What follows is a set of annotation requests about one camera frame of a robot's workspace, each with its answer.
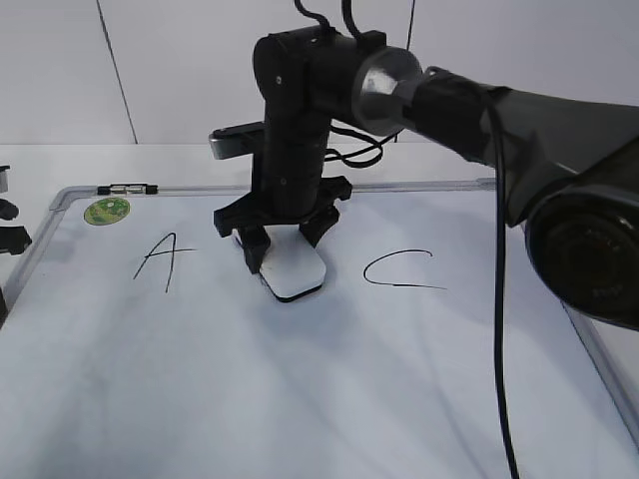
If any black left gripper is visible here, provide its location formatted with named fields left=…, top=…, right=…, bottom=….
left=0, top=200, right=32, bottom=324

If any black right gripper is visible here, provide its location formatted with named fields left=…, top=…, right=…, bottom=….
left=214, top=111, right=352, bottom=273

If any white board eraser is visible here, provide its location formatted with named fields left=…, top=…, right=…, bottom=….
left=250, top=227, right=326, bottom=302

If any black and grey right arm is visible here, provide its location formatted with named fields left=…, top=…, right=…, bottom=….
left=212, top=26, right=638, bottom=329

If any round green magnet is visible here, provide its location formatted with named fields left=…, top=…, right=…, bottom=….
left=83, top=198, right=131, bottom=227

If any black and silver hanger clip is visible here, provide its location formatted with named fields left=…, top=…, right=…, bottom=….
left=96, top=183, right=159, bottom=196

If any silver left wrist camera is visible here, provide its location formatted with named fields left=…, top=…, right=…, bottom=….
left=0, top=165, right=10, bottom=194

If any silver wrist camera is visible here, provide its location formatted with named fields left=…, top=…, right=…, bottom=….
left=0, top=165, right=10, bottom=194
left=208, top=122, right=265, bottom=160

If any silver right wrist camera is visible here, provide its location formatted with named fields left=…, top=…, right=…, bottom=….
left=208, top=122, right=265, bottom=160

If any white board with grey frame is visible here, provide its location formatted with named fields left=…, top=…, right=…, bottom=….
left=0, top=179, right=639, bottom=479

